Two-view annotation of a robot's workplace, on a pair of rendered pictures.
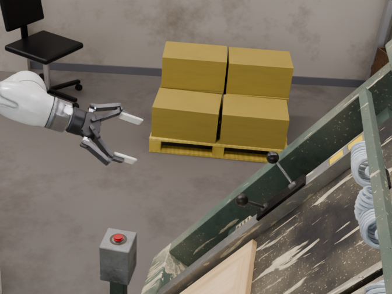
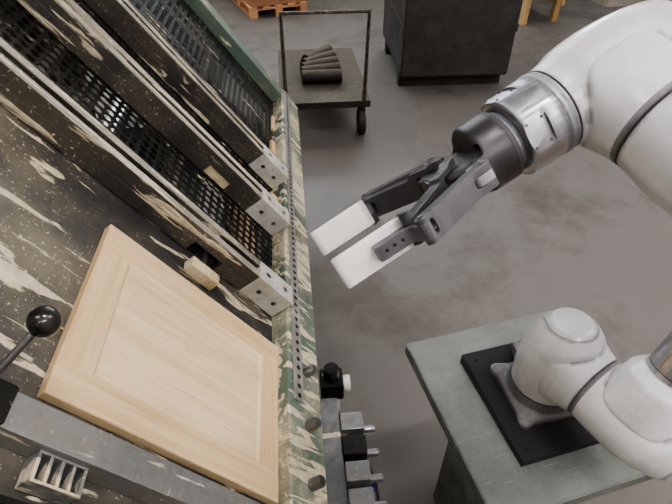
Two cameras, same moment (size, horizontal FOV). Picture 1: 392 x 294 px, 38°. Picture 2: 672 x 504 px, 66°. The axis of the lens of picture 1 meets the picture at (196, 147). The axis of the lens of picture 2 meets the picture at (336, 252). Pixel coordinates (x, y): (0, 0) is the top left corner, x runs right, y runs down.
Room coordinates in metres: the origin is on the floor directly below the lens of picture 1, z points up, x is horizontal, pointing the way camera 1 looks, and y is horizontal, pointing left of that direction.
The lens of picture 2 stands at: (1.80, 0.09, 1.88)
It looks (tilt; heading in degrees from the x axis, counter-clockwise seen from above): 40 degrees down; 167
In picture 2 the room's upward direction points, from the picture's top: straight up
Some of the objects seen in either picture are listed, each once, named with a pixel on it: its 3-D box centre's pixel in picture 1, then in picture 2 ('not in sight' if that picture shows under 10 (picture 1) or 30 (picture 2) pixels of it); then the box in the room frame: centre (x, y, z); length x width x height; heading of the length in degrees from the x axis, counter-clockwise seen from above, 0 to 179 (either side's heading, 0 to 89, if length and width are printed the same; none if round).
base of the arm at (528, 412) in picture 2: not in sight; (536, 377); (1.15, 0.76, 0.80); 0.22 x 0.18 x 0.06; 179
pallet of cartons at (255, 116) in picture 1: (222, 100); not in sight; (4.02, -0.18, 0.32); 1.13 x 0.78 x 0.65; 94
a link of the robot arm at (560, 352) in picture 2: not in sight; (561, 353); (1.19, 0.76, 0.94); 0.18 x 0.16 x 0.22; 20
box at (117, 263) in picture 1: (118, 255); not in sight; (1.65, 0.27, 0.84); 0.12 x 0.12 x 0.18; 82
